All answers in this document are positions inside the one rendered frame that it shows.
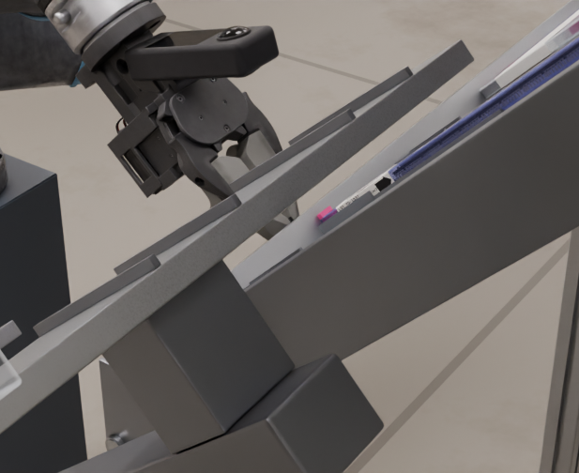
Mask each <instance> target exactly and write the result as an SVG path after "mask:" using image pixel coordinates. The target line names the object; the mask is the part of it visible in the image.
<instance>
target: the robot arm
mask: <svg viewBox="0 0 579 473"><path fill-rule="evenodd" d="M152 1H153V0H0V91H8V90H20V89H31V88H41V87H53V86H63V85H69V87H75V86H76V85H77V84H82V85H83V87H84V88H85V89H86V88H88V87H90V86H91V85H93V84H97V85H98V86H99V87H100V89H101V90H102V91H103V93H104V94H105V95H106V97H107V98H108V99H109V101H110V102H111V103H112V104H113V106H114V107H115V108H116V110H117V111H118V112H119V113H120V115H121V116H122V118H120V119H119V120H118V121H117V123H116V125H115V128H116V132H117V135H116V136H115V137H114V138H113V140H112V141H111V142H110V143H109V144H107V146H108V147H109V148H110V149H111V151H112V152H113V153H114V155H115V156H116V157H117V159H118V160H119V161H120V163H121V164H122V165H123V167H124V168H125V169H126V171H127V172H128V173H129V175H130V176H131V178H132V179H133V180H134V181H135V183H136V184H137V185H138V187H139V188H140V189H141V191H142V192H143V193H144V195H145V196H146V198H148V197H149V196H151V195H152V194H155V195H156V194H158V193H159V192H161V191H164V190H166V189H167V188H169V187H170V186H171V185H173V184H174V183H175V182H176V181H177V180H178V179H179V178H181V177H182V176H183V175H185V176H186V177H187V178H188V179H189V180H190V181H191V182H193V183H194V184H195V185H197V186H198V187H200V188H201V189H202V191H203V192H204V193H205V195H206V196H207V198H208V200H209V202H210V208H211V207H213V206H215V205H216V204H218V203H220V202H221V201H223V200H225V199H226V198H228V197H229V196H231V195H233V194H234V193H235V192H233V191H232V189H231V188H230V186H229V184H230V183H232V182H233V181H235V180H236V179H238V178H239V177H241V176H243V175H245V174H246V173H248V172H249V171H250V170H252V169H253V168H255V167H257V166H258V165H260V164H261V163H263V162H265V161H266V160H268V159H270V158H272V157H273V156H275V155H276V154H278V153H280V152H281V151H282V146H281V143H280V141H279V138H278V136H277V134H276V132H275V130H274V129H273V127H272V126H271V124H270V122H269V121H268V120H267V118H266V117H265V115H264V114H263V113H262V112H261V111H260V110H259V109H258V108H257V107H256V106H255V105H254V104H253V103H252V101H251V99H250V98H249V96H248V94H247V92H245V91H244V92H241V91H240V90H239V89H238V88H237V87H236V86H235V85H234V84H233V83H232V82H231V81H230V80H229V79H228V78H243V77H247V76H249V75H251V74H253V73H254V72H255V71H257V70H258V69H259V68H260V67H262V66H263V65H264V64H266V63H268V62H270V61H271V60H273V59H275V58H276V57H278V55H279V49H278V45H277V41H276V38H275V34H274V30H273V28H272V27H271V26H269V25H261V26H247V27H245V26H240V25H237V26H231V27H228V28H219V29H205V30H190V31H176V32H161V33H159V34H157V35H156V36H153V33H154V32H155V31H156V30H157V29H158V28H159V27H160V26H161V25H162V23H163V22H164V21H165V19H166V16H165V14H164V13H163V12H162V10H161V9H160V7H159V6H158V5H157V3H156V2H152ZM123 118H124V119H123ZM122 119H123V124H124V126H125V128H123V129H122V130H119V127H118V125H119V122H120V121H121V120H122ZM126 122H127V124H128V125H127V124H126ZM227 140H231V141H237V142H238V144H235V145H231V146H229V147H228V149H227V151H226V156H218V153H219V152H220V151H222V144H223V143H224V142H226V141H227ZM123 156H124V157H125V158H126V160H125V159H124V157H123ZM128 162H129V163H128ZM130 165H131V167H132V168H133V169H134V170H135V172H136V173H137V174H138V175H136V173H135V172H134V171H133V169H132V168H131V167H130ZM139 177H140V178H141V179H142V180H143V181H144V183H143V182H142V180H141V179H140V178H139ZM7 181H8V174H7V167H6V160H5V156H4V153H3V151H2V149H1V147H0V193H1V192H2V191H3V189H4V188H5V186H6V185H7ZM298 216H299V212H298V206H297V201H295V202H294V203H293V204H292V205H290V206H289V207H287V208H286V209H285V210H284V211H283V212H282V213H281V214H279V215H278V216H277V217H276V218H274V219H273V220H272V221H270V222H269V223H268V224H267V225H265V226H264V227H263V228H261V229H260V230H259V231H258V232H256V233H257V234H259V235H260V236H261V237H263V238H265V239H266V240H270V239H271V238H273V237H274V236H275V235H277V234H278V233H279V232H280V231H281V230H282V229H283V228H284V227H286V226H287V225H288V224H289V223H291V222H292V221H293V220H295V219H296V218H297V217H298Z"/></svg>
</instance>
